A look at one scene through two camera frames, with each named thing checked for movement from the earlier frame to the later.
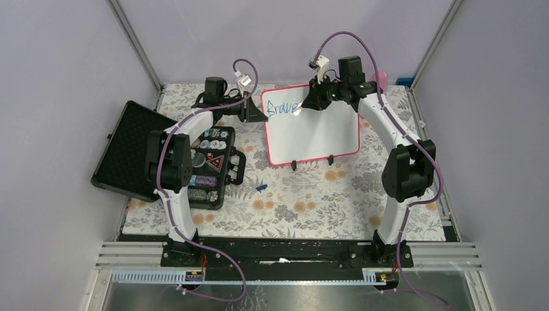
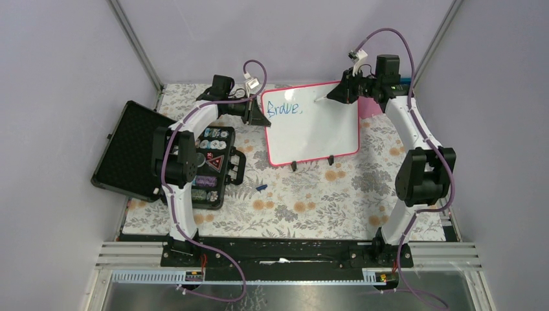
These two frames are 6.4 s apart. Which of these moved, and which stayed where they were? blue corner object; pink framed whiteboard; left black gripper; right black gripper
Moved: right black gripper
Stayed: blue corner object; left black gripper; pink framed whiteboard
